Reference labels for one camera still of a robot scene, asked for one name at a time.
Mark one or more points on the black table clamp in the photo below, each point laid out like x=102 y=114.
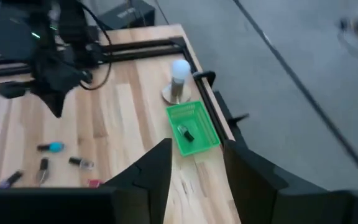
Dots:
x=204 y=74
x=239 y=118

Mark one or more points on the black aluminium table frame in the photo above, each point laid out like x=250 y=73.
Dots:
x=141 y=55

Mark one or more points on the dark nail polish bottle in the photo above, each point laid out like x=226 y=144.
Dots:
x=187 y=135

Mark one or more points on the teal nail polish bottle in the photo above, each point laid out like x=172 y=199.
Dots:
x=56 y=147

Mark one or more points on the purple glitter nail polish bottle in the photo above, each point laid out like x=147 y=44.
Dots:
x=14 y=177

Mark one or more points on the black box on floor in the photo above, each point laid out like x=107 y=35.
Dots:
x=126 y=15

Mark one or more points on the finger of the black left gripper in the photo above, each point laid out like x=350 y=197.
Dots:
x=59 y=101
x=50 y=99

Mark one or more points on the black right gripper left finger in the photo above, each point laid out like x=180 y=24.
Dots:
x=73 y=205

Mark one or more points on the white nail polish bottle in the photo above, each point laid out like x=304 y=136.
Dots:
x=75 y=161

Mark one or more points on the pink nail polish bottle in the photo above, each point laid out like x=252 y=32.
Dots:
x=94 y=183

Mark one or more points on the white bulb on brass stand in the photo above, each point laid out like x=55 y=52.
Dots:
x=180 y=70

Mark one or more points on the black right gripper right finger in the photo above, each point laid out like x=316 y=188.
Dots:
x=291 y=205

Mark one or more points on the green plastic basket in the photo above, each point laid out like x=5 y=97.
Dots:
x=204 y=137

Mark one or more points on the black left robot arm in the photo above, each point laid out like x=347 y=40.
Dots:
x=14 y=37

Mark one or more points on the clear nail polish bottle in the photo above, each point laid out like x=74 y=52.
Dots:
x=43 y=165

